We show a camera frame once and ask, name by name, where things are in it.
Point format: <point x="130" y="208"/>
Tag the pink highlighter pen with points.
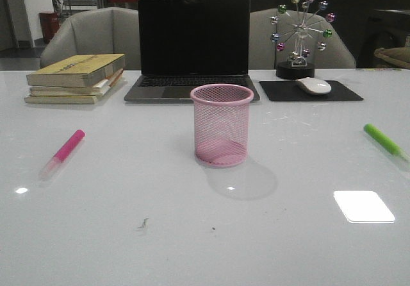
<point x="61" y="155"/>

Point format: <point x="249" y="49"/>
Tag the green highlighter pen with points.
<point x="388" y="144"/>

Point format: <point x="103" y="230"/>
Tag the pink mesh pen holder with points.
<point x="221" y="119"/>

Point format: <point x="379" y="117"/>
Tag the black mouse pad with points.
<point x="289" y="91"/>

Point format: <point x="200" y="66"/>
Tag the grey open laptop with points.
<point x="188" y="43"/>

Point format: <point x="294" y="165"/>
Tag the ferris wheel desk toy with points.
<point x="296" y="64"/>

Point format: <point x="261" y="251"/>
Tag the middle cream book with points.
<point x="99" y="89"/>

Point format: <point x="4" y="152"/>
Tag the white computer mouse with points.
<point x="314" y="86"/>

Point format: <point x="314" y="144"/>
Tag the right grey armchair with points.
<point x="327" y="53"/>

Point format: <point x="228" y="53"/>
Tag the grey armchair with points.
<point x="327" y="53"/>
<point x="101" y="31"/>

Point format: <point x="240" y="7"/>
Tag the left grey armchair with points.
<point x="101" y="31"/>

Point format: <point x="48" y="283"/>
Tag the top yellow book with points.
<point x="78" y="71"/>

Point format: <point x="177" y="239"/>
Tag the yellow book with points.
<point x="78" y="71"/>
<point x="62" y="100"/>

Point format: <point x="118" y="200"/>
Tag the bottom yellow book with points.
<point x="62" y="100"/>

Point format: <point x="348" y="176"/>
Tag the red bin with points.
<point x="49" y="24"/>

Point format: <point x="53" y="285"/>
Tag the beige cushion at right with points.
<point x="397" y="56"/>

